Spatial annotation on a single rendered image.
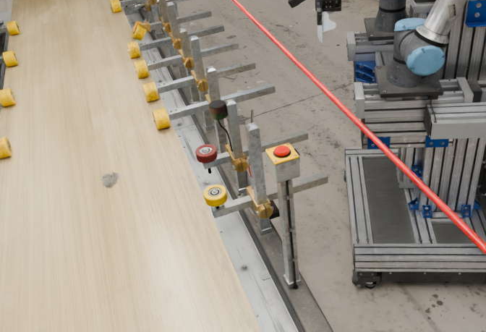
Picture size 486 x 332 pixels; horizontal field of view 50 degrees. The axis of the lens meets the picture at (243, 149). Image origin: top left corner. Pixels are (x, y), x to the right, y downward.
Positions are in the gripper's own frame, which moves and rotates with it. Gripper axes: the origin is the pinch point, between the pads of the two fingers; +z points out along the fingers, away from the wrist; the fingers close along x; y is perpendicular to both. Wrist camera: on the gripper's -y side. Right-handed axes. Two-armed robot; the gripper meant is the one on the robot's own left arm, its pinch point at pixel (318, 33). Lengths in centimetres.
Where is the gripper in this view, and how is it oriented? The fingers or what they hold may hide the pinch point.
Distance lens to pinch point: 179.2
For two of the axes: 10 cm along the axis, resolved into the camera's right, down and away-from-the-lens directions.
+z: 1.1, 8.1, 5.8
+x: 1.0, -5.9, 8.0
